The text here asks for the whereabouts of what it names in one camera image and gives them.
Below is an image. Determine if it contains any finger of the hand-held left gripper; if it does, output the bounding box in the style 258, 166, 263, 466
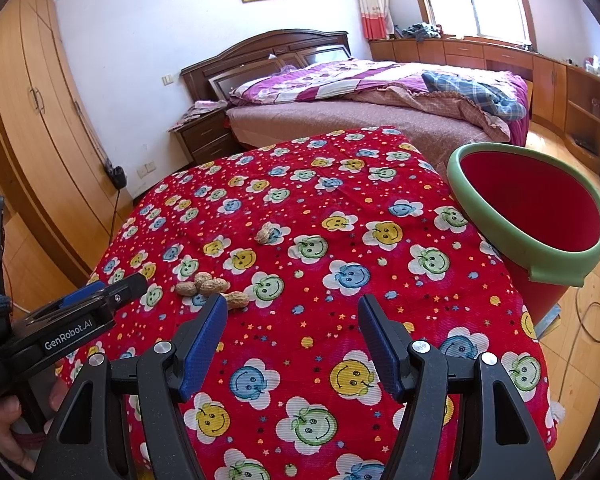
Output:
27, 281, 108, 323
0, 272, 149, 361

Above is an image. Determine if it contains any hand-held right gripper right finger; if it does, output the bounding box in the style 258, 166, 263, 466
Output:
357, 294, 551, 480

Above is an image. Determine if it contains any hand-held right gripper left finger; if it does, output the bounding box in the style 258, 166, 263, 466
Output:
30, 294, 229, 480

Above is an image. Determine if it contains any red bin with green rim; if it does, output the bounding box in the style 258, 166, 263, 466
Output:
446, 142, 600, 326

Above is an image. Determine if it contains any person's left hand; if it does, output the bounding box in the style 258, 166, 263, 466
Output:
0, 377, 71, 473

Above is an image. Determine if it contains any red flower-print blanket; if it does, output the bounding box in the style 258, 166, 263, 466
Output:
55, 126, 556, 480

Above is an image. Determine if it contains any black charger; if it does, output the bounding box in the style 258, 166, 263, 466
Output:
104, 159, 128, 190

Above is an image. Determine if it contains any light wooden wardrobe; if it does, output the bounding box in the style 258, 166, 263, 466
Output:
0, 0, 136, 281

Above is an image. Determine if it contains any dark wooden nightstand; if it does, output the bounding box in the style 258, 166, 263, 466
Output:
169, 105, 241, 166

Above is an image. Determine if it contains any pink patterned cloth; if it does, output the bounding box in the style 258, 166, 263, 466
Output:
180, 100, 229, 123

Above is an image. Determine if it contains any dark wooden bed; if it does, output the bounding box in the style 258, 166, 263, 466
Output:
180, 29, 531, 166

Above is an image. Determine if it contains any purple patterned quilt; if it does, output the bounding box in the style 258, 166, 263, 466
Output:
228, 59, 530, 146

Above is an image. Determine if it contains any blue plaid cloth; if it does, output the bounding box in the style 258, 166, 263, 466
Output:
421, 70, 527, 120

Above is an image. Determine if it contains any wooden window cabinet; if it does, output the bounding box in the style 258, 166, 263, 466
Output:
369, 35, 600, 171

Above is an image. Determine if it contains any pile of grey clothes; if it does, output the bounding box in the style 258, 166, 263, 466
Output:
397, 22, 443, 42

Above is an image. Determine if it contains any red and white curtain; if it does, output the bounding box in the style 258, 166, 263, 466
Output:
352, 0, 396, 41

